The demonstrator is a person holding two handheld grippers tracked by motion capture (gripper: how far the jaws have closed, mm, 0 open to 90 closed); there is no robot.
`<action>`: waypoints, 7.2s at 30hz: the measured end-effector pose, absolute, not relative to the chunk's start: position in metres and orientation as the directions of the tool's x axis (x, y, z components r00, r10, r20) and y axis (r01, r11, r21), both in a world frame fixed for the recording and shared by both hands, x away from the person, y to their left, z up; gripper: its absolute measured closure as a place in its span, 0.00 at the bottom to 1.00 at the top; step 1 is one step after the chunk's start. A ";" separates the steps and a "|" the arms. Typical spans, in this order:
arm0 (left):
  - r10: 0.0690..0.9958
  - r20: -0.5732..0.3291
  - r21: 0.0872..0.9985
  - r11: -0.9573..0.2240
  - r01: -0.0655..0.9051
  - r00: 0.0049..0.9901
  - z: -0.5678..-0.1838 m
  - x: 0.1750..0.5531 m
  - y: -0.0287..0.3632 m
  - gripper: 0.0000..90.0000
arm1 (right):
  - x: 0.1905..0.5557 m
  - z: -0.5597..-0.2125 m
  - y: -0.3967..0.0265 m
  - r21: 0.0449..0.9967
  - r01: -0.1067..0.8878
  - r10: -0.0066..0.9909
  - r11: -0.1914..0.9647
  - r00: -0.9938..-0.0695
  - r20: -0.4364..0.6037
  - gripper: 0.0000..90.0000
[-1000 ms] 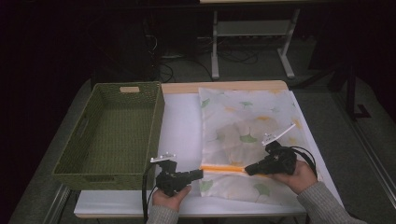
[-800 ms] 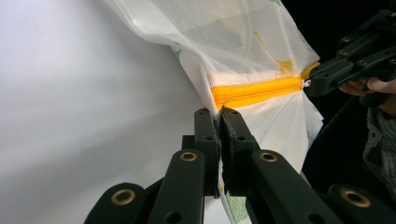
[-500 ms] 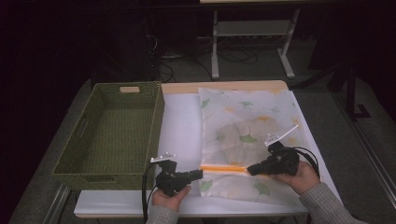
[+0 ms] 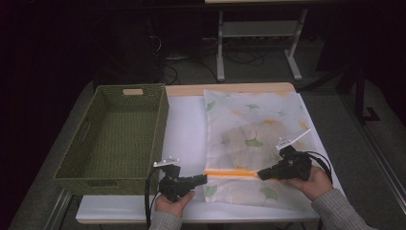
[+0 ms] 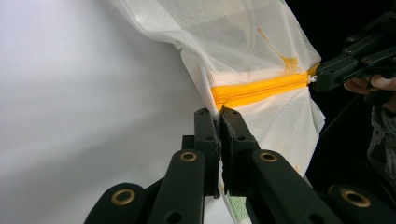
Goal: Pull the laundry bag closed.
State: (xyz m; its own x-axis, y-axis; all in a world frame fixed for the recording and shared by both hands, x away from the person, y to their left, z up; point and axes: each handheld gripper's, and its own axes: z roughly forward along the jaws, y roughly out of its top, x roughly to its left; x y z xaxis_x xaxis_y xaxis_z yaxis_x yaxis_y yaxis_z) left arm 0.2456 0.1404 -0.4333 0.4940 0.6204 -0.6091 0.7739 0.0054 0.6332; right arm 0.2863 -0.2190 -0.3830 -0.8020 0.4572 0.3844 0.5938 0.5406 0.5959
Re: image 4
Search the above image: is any white metal frame desk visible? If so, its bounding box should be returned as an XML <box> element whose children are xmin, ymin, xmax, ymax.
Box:
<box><xmin>204</xmin><ymin>0</ymin><xmax>406</xmax><ymax>82</ymax></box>

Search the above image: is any metal rail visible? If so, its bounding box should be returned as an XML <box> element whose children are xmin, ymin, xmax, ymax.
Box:
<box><xmin>341</xmin><ymin>95</ymin><xmax>406</xmax><ymax>209</ymax></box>
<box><xmin>44</xmin><ymin>190</ymin><xmax>75</xmax><ymax>230</ymax></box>

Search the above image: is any person's left hand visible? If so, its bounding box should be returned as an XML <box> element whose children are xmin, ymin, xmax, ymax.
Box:
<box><xmin>155</xmin><ymin>190</ymin><xmax>196</xmax><ymax>218</ymax></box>

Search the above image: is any black metal stand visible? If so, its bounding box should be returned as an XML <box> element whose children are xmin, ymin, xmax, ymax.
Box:
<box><xmin>334</xmin><ymin>63</ymin><xmax>381</xmax><ymax>124</ymax></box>

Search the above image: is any white leaf-print laundry bag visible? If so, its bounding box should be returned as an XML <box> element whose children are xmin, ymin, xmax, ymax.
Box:
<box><xmin>203</xmin><ymin>89</ymin><xmax>320</xmax><ymax>209</ymax></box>

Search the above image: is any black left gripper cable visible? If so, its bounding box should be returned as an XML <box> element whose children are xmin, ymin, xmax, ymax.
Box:
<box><xmin>144</xmin><ymin>167</ymin><xmax>161</xmax><ymax>228</ymax></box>

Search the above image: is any tangle of black floor cables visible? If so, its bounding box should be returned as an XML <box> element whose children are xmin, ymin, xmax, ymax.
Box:
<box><xmin>152</xmin><ymin>34</ymin><xmax>266</xmax><ymax>85</ymax></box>

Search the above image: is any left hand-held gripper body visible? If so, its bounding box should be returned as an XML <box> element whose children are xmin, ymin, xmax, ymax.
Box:
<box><xmin>152</xmin><ymin>156</ymin><xmax>196</xmax><ymax>203</ymax></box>

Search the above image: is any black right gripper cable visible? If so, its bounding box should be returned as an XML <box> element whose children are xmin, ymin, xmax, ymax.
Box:
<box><xmin>305</xmin><ymin>150</ymin><xmax>333</xmax><ymax>185</ymax></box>

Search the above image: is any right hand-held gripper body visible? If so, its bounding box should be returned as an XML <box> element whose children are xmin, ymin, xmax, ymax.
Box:
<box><xmin>272</xmin><ymin>127</ymin><xmax>314</xmax><ymax>181</ymax></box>

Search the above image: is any wooden table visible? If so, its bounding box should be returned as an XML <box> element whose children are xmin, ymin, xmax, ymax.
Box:
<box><xmin>75</xmin><ymin>81</ymin><xmax>348</xmax><ymax>224</ymax></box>

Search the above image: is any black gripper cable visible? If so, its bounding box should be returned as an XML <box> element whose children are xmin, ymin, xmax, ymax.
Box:
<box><xmin>144</xmin><ymin>167</ymin><xmax>161</xmax><ymax>228</ymax></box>
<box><xmin>305</xmin><ymin>150</ymin><xmax>333</xmax><ymax>185</ymax></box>

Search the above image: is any person's right hand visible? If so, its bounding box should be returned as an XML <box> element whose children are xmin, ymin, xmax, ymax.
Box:
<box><xmin>281</xmin><ymin>166</ymin><xmax>334</xmax><ymax>202</ymax></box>

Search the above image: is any green woven basket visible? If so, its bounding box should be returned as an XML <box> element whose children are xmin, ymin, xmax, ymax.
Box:
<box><xmin>52</xmin><ymin>83</ymin><xmax>170</xmax><ymax>196</ymax></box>

